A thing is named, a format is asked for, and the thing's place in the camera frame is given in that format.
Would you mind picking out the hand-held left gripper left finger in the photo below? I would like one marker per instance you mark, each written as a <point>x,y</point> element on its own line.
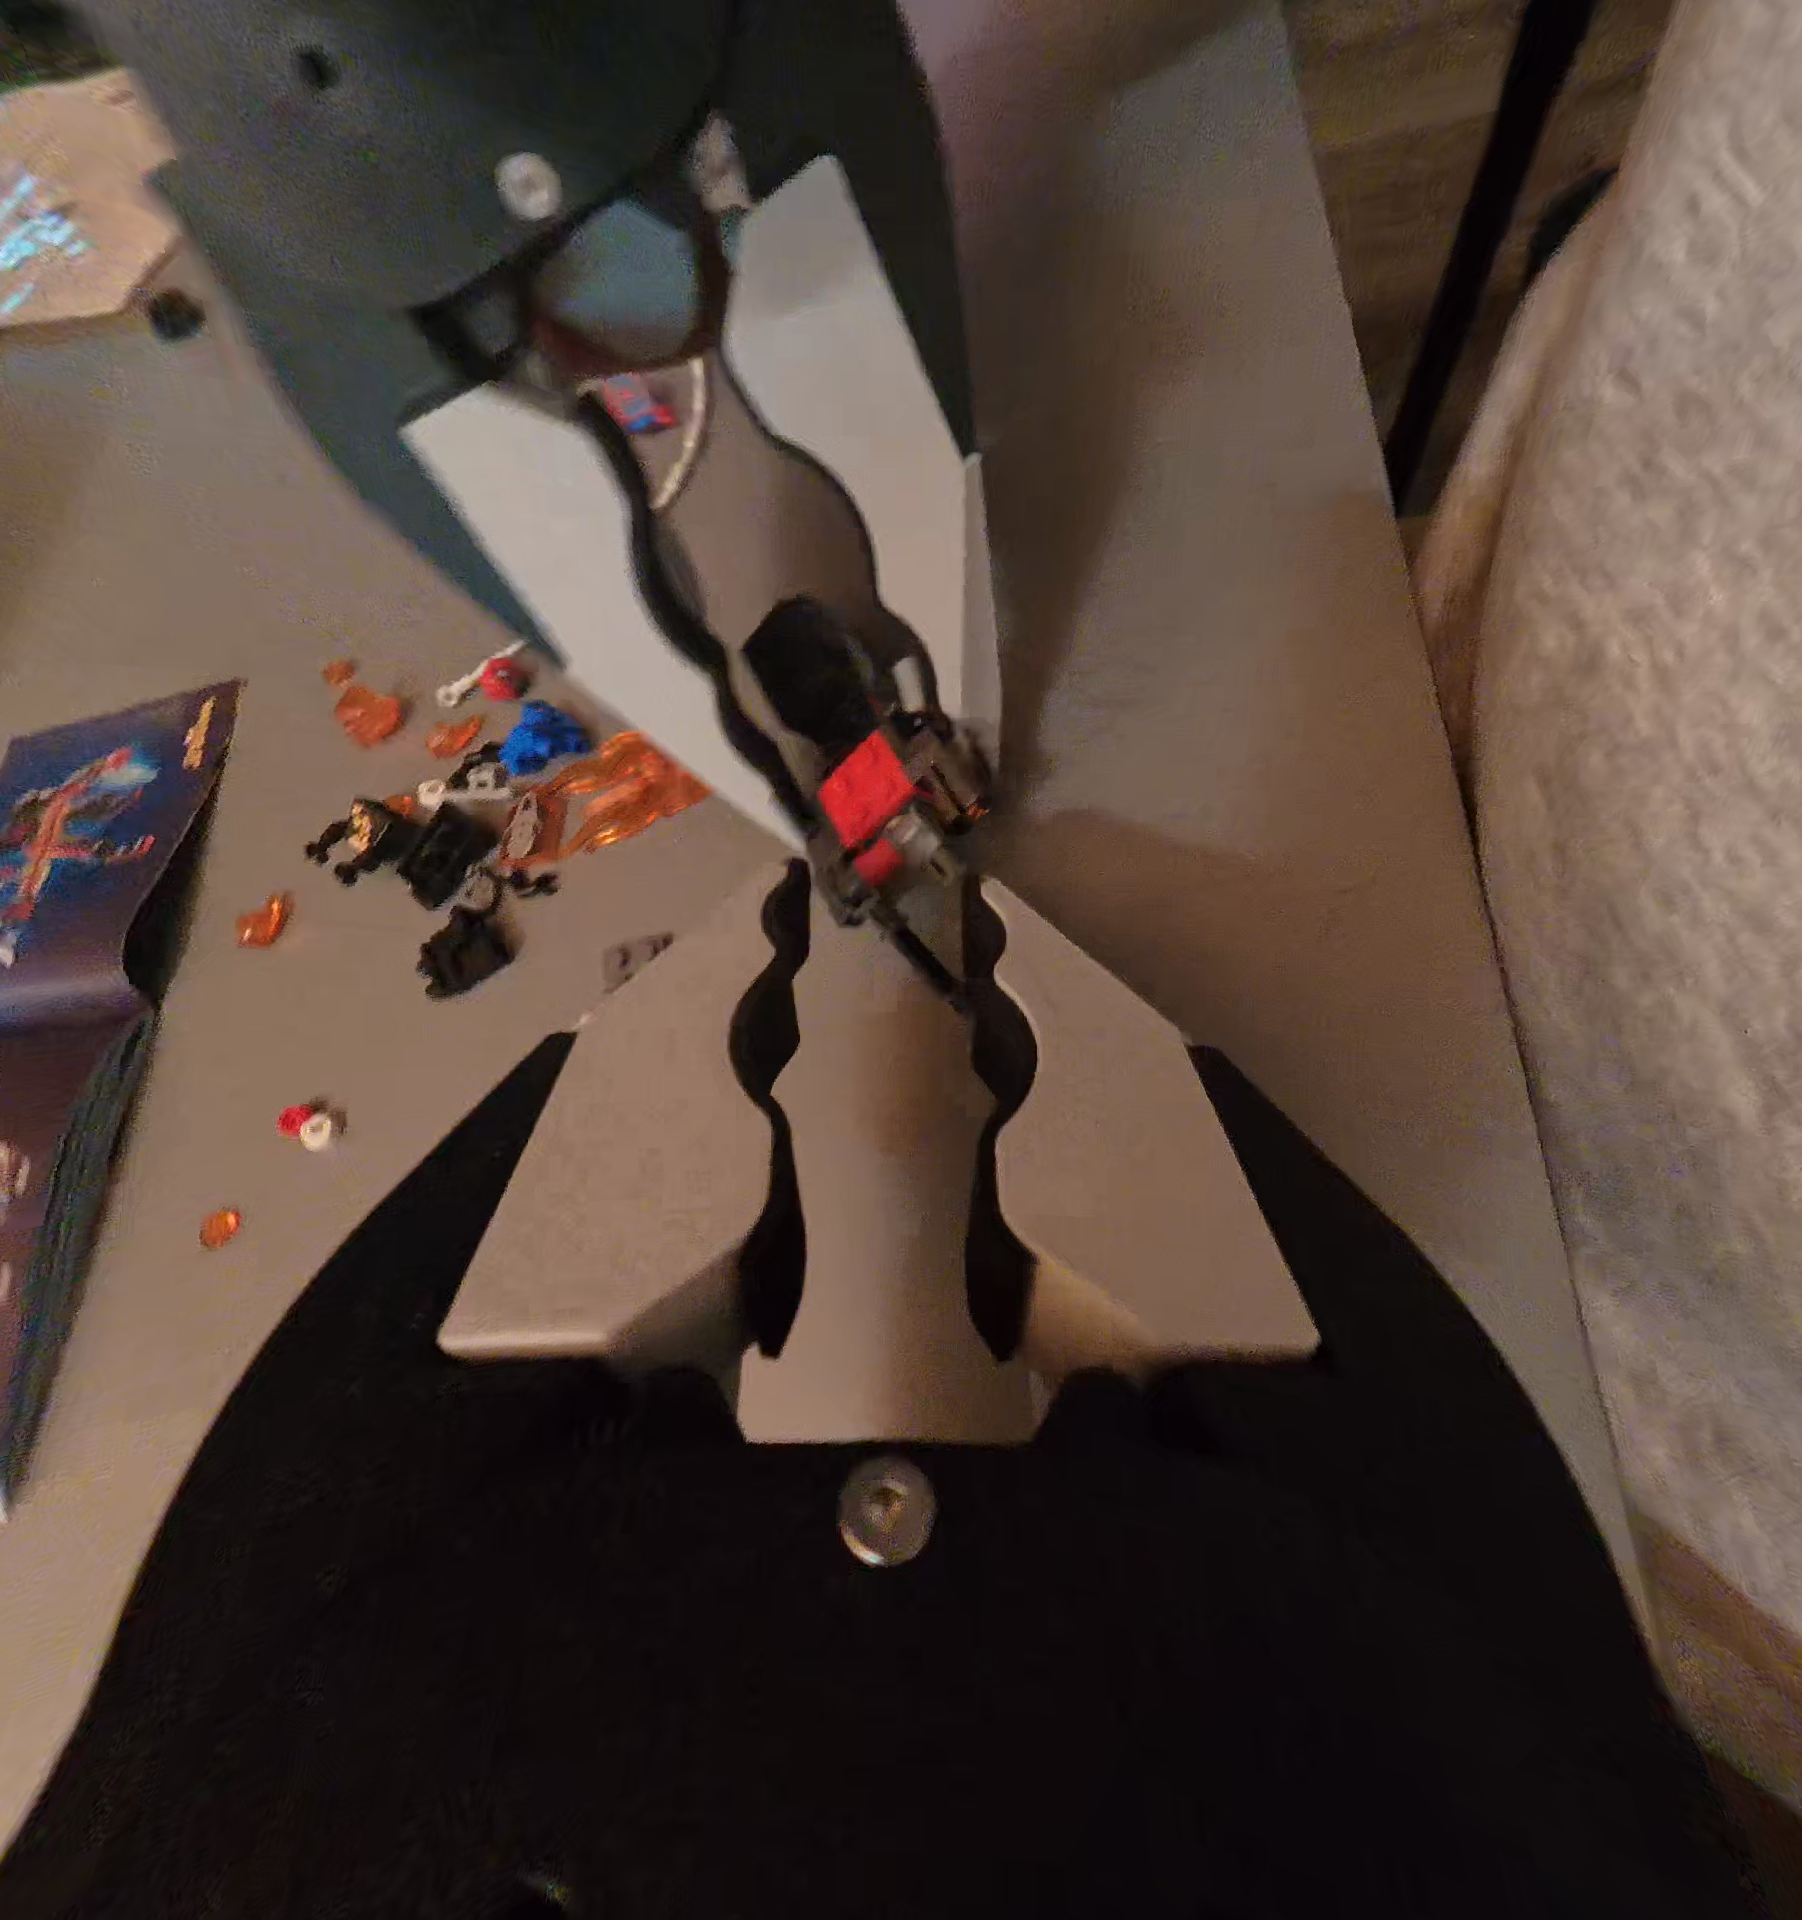
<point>615,1171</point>

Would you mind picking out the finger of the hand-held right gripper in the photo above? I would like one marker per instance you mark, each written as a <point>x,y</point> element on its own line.
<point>540,524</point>
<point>871,375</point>

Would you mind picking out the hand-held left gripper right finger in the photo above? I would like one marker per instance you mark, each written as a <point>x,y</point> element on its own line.
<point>1141,1199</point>

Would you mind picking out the red black lego assembly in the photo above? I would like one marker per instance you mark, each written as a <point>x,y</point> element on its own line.
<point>864,788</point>

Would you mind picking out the white lego rod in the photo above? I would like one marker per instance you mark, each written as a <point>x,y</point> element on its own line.
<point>455,692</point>

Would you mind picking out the scattered loose lego pieces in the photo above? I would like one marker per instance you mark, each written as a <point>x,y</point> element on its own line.
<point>452,848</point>

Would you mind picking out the open lego instruction booklet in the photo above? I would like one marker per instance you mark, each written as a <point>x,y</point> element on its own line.
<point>47,840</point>

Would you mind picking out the black metal table leg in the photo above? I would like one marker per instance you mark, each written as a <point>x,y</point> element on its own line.
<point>1486,257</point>

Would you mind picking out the person's grey sweater torso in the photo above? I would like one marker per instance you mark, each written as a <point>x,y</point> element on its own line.
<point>1666,751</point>

